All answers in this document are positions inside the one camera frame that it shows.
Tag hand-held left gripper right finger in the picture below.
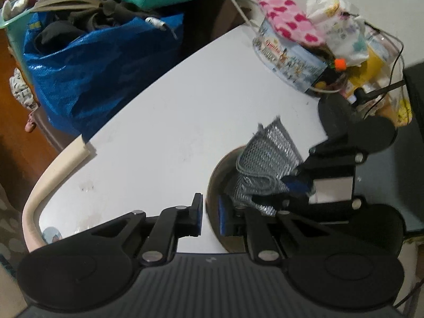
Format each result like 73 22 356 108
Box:
218 197 332 264

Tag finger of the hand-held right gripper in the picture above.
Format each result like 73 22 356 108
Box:
280 198 363 222
281 139 369 194

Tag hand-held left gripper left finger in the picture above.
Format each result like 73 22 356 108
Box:
89 193 204 267

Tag white bowl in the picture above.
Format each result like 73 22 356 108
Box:
205 144 282 254

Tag grey mesh dishcloth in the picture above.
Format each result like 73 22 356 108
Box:
224 117 315 217

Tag black desk stand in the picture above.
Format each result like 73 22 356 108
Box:
317 79 406 140

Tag round printed cookie tin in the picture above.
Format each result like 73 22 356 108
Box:
252 18 327 95

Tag beige foam edge guard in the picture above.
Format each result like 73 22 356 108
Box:
23 136 91 252

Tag white printed plastic bag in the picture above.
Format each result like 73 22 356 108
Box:
305 0 369 67

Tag pink heart oven mitt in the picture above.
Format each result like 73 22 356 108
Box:
255 0 327 46

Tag brown stool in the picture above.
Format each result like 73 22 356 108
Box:
33 108 68 153

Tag blue woven bag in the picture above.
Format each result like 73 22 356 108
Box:
23 13 184 136

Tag grey patterned blanket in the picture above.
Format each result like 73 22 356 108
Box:
0 182 30 272

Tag grey patterned cloth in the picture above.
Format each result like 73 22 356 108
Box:
9 68 40 111

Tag dark clothes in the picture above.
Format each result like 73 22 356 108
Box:
35 0 160 55

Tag teal plastic basket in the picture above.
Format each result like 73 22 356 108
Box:
0 0 37 57

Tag black cable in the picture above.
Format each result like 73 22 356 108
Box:
364 20 406 120

